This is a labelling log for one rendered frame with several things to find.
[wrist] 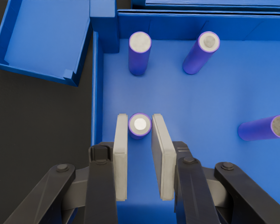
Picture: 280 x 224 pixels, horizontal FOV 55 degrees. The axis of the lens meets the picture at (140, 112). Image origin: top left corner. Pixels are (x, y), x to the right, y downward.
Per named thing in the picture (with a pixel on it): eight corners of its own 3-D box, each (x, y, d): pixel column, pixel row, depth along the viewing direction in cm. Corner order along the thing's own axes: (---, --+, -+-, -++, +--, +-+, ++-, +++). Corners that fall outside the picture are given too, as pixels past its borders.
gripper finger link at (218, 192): (181, 182, 13) (242, 182, 13) (166, 140, 18) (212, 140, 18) (179, 209, 13) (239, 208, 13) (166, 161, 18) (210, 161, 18)
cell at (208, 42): (182, 74, 28) (198, 51, 21) (182, 57, 28) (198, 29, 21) (200, 74, 28) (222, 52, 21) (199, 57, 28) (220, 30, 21)
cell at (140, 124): (128, 139, 26) (127, 136, 20) (128, 121, 27) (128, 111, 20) (146, 139, 26) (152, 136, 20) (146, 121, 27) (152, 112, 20)
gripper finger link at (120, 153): (126, 202, 15) (113, 202, 15) (127, 148, 22) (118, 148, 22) (126, 153, 14) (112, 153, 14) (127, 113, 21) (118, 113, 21)
